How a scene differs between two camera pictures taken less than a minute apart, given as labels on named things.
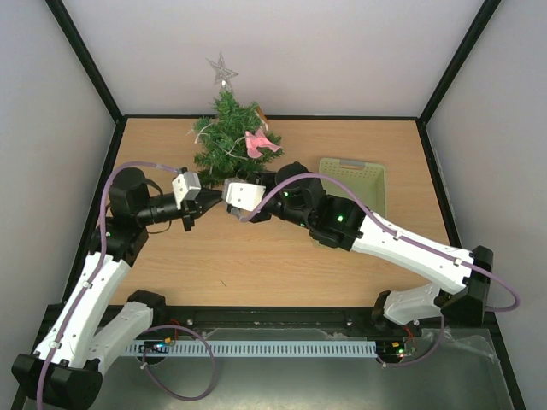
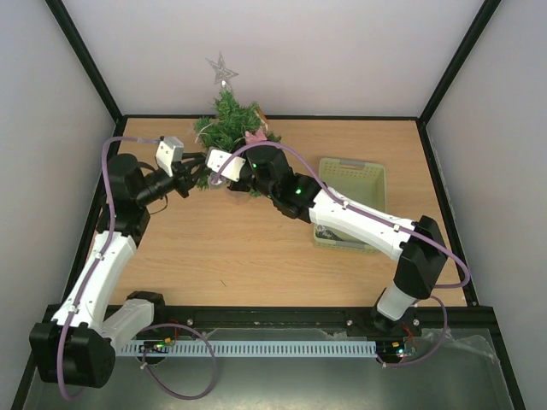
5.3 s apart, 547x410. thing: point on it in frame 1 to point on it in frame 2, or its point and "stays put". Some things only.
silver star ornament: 222,75 stays put
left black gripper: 193,209 to 182,172
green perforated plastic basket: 367,178 stays put
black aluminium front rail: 265,318 stays put
